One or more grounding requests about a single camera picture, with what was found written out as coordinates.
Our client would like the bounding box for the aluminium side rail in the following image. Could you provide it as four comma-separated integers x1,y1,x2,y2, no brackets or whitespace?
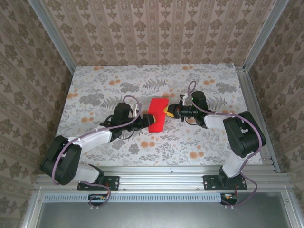
235,66,281,173

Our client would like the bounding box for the grey slotted cable duct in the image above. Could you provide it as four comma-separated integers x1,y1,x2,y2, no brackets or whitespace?
44,192,223,203

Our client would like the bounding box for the grey metal panel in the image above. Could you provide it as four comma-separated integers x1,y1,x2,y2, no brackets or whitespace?
21,191,304,228

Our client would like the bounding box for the aluminium frame post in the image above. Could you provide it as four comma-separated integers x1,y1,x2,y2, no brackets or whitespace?
28,0,76,74
242,0,289,72

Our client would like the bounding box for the floral patterned table cover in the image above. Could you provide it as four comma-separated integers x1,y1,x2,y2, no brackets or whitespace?
47,63,265,167

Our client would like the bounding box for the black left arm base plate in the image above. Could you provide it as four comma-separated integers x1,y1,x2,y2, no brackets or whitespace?
77,175,120,191

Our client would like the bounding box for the aluminium base beam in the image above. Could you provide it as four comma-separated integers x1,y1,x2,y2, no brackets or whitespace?
35,165,289,190

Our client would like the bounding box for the small electronics board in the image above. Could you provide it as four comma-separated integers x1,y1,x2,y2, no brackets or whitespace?
88,193,107,206
219,192,238,206

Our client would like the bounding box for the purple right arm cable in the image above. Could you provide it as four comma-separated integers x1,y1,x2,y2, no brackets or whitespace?
187,80,265,209

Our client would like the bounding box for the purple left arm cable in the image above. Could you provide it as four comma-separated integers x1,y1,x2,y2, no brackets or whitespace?
51,95,143,211

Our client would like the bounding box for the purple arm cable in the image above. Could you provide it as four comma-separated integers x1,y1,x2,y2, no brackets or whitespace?
187,80,265,209
51,95,143,211

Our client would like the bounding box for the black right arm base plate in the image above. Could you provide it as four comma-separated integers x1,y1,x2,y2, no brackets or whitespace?
203,175,247,191

